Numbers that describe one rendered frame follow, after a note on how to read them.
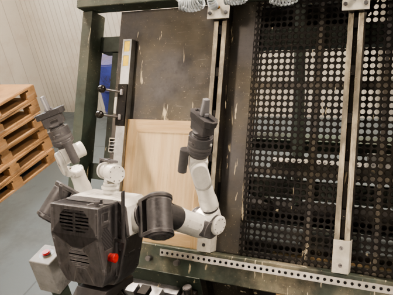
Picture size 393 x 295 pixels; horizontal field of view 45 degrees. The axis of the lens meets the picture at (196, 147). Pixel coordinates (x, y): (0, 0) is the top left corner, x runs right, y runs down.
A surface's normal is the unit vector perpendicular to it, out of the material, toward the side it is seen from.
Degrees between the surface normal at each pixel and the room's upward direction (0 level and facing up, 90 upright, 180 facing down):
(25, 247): 0
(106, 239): 90
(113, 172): 79
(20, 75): 90
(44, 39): 90
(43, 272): 90
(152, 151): 57
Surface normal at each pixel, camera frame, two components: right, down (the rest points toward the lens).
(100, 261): -0.40, 0.35
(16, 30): 0.91, 0.05
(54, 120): 0.11, 0.24
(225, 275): -0.41, -0.07
